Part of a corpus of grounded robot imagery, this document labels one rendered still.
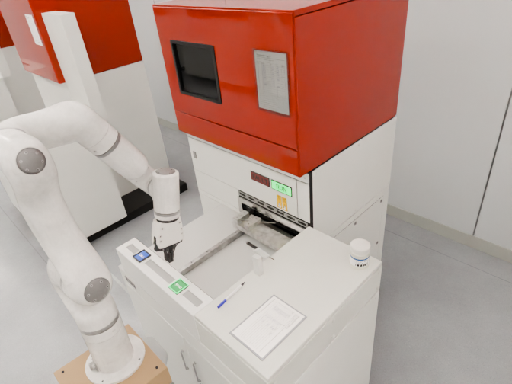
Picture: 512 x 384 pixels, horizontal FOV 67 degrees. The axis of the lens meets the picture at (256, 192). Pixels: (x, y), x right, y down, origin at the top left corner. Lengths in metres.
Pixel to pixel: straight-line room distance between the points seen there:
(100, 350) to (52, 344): 1.58
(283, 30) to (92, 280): 0.93
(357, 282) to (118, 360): 0.83
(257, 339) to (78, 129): 0.79
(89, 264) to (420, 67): 2.34
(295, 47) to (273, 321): 0.88
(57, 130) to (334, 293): 0.98
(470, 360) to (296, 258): 1.34
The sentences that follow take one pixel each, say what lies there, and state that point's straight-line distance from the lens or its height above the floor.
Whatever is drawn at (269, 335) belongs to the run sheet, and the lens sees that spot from 1.29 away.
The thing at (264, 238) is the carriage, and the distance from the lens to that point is 1.76.
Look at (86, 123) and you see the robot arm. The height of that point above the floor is 1.66.
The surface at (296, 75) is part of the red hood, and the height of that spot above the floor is 1.62.
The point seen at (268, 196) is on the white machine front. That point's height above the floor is 1.02.
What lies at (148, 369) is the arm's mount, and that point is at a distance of 1.39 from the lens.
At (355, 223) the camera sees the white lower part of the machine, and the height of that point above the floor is 0.76.
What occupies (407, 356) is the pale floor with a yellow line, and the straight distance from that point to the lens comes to 2.48.
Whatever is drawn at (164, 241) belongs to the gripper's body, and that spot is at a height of 1.20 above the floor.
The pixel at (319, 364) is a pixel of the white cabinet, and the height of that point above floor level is 0.77.
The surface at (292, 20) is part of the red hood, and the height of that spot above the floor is 1.79.
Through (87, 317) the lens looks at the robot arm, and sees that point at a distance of 1.27.
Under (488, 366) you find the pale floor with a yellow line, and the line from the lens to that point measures 2.57.
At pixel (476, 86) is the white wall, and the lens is 2.75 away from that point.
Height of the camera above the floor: 2.00
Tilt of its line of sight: 33 degrees down
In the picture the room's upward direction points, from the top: 6 degrees counter-clockwise
